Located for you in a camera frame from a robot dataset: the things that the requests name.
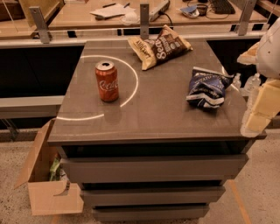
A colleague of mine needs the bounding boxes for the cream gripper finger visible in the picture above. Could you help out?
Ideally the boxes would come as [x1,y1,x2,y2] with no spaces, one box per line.
[237,43,259,65]
[240,79,280,137]

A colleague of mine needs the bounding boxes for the blue chip bag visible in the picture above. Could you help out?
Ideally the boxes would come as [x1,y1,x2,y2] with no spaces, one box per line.
[185,66,233,109]

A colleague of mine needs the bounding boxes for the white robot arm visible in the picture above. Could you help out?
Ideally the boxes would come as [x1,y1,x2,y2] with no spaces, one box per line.
[237,17,280,137]

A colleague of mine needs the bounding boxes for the brown and yellow chip bag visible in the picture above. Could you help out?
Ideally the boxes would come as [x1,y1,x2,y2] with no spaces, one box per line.
[128,24,193,71]

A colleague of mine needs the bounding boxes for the red coke can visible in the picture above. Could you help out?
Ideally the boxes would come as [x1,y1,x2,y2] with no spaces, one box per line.
[95,60,119,102]

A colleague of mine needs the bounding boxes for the green bag in box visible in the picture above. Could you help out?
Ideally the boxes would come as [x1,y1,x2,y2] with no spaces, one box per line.
[49,158,60,181]

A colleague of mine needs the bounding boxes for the clear plastic bottle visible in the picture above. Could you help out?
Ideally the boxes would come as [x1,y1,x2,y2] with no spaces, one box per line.
[244,73,261,93]
[233,73,242,89]

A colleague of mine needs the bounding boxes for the black keyboard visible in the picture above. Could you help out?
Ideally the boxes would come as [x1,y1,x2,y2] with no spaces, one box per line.
[209,0,235,14]

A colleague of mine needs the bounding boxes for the grey power strip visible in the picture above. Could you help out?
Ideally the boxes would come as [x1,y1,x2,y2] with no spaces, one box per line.
[149,0,170,22]

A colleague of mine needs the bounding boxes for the grey drawer cabinet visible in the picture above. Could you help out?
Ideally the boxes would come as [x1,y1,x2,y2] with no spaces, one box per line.
[48,40,253,221]

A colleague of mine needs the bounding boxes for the white bowl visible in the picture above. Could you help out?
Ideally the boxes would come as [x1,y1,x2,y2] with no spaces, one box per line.
[121,11,139,25]

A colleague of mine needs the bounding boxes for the stack of white papers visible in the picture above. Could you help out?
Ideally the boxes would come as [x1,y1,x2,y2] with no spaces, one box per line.
[91,3,134,18]

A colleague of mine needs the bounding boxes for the black pen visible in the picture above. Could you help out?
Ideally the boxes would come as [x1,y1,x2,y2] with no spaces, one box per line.
[102,3,116,8]

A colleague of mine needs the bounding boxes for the cardboard box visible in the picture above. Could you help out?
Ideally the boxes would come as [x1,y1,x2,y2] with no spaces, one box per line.
[14,119,84,215]

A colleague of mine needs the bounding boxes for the right metal bracket post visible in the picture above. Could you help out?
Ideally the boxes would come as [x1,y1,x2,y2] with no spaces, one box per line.
[235,0,257,36]

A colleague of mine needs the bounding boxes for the metal bracket post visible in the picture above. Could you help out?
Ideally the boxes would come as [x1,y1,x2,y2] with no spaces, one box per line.
[235,0,257,36]
[140,3,149,39]
[29,6,51,44]

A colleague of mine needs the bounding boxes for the middle metal bracket post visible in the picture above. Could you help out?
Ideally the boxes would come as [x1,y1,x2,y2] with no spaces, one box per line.
[140,3,149,39]

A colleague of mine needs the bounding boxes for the left metal bracket post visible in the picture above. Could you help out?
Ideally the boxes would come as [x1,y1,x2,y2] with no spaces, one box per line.
[29,6,51,44]

